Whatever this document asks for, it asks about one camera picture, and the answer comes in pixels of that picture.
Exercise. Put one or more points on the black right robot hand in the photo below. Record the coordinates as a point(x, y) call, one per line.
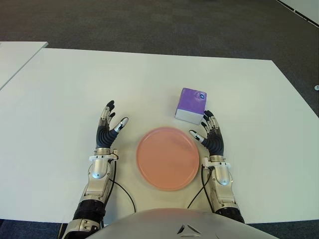
point(214, 142)

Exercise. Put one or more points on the white side table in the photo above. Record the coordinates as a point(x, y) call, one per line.
point(15, 57)

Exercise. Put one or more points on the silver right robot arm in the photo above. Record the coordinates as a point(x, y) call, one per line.
point(221, 174)

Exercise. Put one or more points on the purple tissue paper pack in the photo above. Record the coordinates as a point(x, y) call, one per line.
point(189, 102)

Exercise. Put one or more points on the pink round plate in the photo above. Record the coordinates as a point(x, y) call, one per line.
point(167, 159)

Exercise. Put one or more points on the grey robot torso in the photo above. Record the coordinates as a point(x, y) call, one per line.
point(174, 224)

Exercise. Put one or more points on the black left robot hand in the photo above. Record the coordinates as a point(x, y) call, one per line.
point(103, 137)

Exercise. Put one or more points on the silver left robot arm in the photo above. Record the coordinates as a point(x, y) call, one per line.
point(99, 169)

